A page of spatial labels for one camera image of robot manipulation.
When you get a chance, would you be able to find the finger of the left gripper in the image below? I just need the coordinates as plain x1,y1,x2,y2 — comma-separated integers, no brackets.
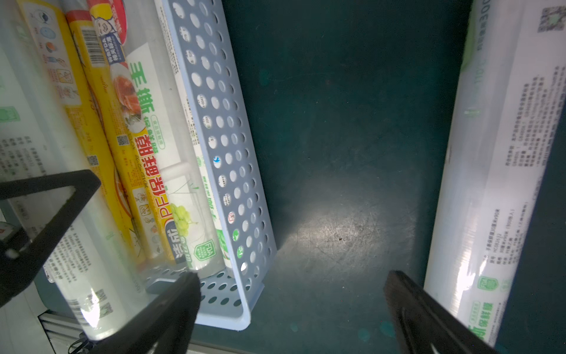
1,170,101,305

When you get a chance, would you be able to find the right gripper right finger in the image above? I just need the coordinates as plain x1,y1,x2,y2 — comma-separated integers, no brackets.
384,271,495,354

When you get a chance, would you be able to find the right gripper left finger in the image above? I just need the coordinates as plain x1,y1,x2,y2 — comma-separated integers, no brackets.
90,272,201,353

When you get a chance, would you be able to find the light blue plastic basket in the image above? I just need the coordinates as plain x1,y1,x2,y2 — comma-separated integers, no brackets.
156,1,277,330

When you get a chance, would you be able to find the white green wrap roll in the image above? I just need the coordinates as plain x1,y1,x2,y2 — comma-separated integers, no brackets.
0,0,156,342
155,1,233,274
119,0,226,280
424,1,565,346

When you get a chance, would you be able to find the yellow wrap roll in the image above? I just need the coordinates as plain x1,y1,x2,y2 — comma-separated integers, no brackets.
65,0,189,266
18,1,147,271

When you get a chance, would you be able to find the green table mat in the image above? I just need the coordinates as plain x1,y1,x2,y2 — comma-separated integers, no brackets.
34,0,566,354

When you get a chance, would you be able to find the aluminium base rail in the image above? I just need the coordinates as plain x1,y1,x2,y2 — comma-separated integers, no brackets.
38,311,246,353

